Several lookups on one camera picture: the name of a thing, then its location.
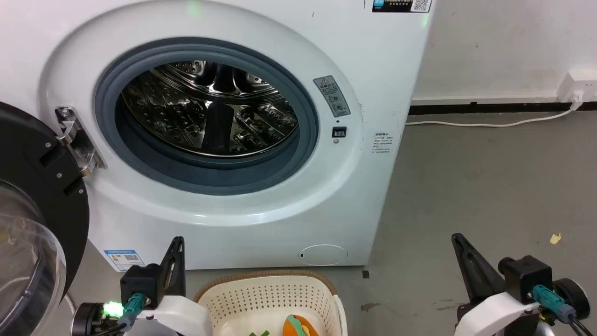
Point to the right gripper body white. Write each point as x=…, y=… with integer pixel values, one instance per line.
x=494, y=315

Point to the right black wrist camera box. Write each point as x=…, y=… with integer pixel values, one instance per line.
x=524, y=275

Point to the chrome door hinge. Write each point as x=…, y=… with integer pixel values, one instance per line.
x=77, y=137

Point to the orange green cloth item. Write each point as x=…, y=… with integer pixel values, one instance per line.
x=298, y=326

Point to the blue energy label sticker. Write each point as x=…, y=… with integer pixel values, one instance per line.
x=123, y=259

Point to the white wall power socket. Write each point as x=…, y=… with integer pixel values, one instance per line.
x=578, y=86

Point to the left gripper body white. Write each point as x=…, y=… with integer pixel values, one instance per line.
x=184, y=315

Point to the cream perforated laundry basket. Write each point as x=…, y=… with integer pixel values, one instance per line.
x=261, y=298

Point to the black baseboard strip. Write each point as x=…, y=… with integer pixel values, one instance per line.
x=485, y=108

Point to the black QR code sticker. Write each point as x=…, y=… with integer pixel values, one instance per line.
x=401, y=5

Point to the yellow paper scrap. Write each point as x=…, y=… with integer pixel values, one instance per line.
x=555, y=238

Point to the grey warning label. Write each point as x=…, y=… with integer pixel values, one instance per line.
x=332, y=95

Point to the steel washer drum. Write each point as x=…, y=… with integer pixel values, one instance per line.
x=210, y=112

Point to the black door latch socket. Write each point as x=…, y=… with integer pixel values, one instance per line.
x=339, y=132

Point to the oval filter cover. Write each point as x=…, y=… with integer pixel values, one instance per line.
x=323, y=255

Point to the black round washer door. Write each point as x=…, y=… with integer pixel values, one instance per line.
x=32, y=177

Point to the small printed text sticker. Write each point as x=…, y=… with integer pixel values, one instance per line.
x=383, y=143

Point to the green plastic object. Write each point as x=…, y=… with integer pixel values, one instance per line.
x=259, y=333

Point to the grey rubber door gasket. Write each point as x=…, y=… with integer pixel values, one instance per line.
x=107, y=100

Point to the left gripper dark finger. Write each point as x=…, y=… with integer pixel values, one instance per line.
x=173, y=266

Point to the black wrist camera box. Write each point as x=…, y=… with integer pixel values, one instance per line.
x=140, y=282
x=524, y=275

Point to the white front-load washing machine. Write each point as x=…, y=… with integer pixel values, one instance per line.
x=373, y=60

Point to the left black wrist camera box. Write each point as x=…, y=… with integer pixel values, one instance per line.
x=140, y=282

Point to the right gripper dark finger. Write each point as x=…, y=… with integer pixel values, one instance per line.
x=475, y=270

